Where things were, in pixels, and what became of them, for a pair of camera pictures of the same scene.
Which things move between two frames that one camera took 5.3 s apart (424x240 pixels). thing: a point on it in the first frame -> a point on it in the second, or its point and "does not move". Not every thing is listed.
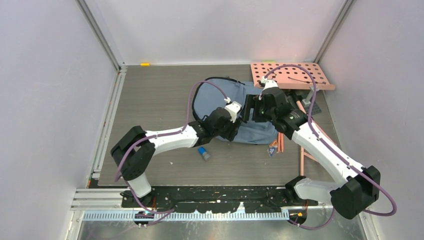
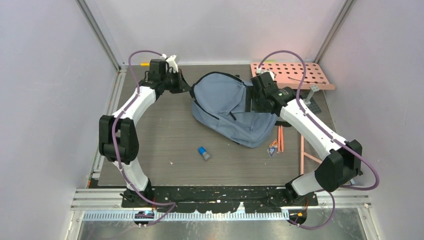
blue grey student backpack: (211, 94) does not move
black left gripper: (232, 130) -> (182, 86)
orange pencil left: (279, 141) does not move
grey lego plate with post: (307, 102) does not move
